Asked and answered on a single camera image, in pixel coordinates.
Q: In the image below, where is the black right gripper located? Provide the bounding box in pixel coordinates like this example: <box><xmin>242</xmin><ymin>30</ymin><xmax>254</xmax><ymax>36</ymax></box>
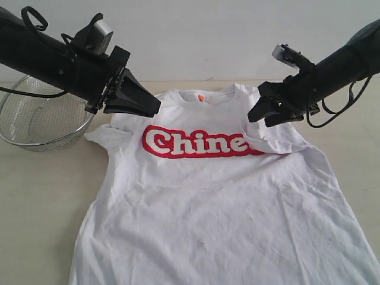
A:
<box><xmin>248</xmin><ymin>71</ymin><xmax>320</xmax><ymax>127</ymax></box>

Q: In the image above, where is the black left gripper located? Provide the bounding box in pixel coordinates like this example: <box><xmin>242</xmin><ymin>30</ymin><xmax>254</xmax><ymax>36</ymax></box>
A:
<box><xmin>69</xmin><ymin>46</ymin><xmax>161</xmax><ymax>118</ymax></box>

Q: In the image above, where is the white t-shirt red lettering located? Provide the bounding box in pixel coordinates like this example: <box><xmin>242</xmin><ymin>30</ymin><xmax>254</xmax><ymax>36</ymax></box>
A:
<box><xmin>69</xmin><ymin>84</ymin><xmax>379</xmax><ymax>284</ymax></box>

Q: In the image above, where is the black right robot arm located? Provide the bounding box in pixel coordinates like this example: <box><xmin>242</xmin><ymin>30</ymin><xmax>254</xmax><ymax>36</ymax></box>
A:
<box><xmin>248</xmin><ymin>20</ymin><xmax>379</xmax><ymax>127</ymax></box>

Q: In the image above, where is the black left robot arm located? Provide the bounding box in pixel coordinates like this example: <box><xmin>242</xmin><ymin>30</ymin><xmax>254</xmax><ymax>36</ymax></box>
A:
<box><xmin>1</xmin><ymin>6</ymin><xmax>160</xmax><ymax>118</ymax></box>

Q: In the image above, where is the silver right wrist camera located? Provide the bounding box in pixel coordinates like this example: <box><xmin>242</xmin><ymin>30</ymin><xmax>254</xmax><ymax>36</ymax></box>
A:
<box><xmin>272</xmin><ymin>44</ymin><xmax>315</xmax><ymax>71</ymax></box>

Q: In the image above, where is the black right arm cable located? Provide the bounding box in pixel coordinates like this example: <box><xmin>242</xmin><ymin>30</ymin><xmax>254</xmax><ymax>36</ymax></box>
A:
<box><xmin>305</xmin><ymin>77</ymin><xmax>372</xmax><ymax>128</ymax></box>

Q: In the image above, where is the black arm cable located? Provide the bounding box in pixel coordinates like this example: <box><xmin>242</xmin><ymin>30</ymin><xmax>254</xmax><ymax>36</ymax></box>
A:
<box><xmin>305</xmin><ymin>77</ymin><xmax>372</xmax><ymax>128</ymax></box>
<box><xmin>0</xmin><ymin>6</ymin><xmax>78</xmax><ymax>99</ymax></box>

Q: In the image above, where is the metal wire mesh basket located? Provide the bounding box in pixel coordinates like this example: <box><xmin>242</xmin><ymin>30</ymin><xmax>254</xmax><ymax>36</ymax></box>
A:
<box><xmin>1</xmin><ymin>93</ymin><xmax>94</xmax><ymax>152</ymax></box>

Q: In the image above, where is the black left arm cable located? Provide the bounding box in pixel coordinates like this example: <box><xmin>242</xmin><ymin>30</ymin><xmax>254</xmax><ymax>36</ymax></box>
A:
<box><xmin>0</xmin><ymin>6</ymin><xmax>78</xmax><ymax>99</ymax></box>

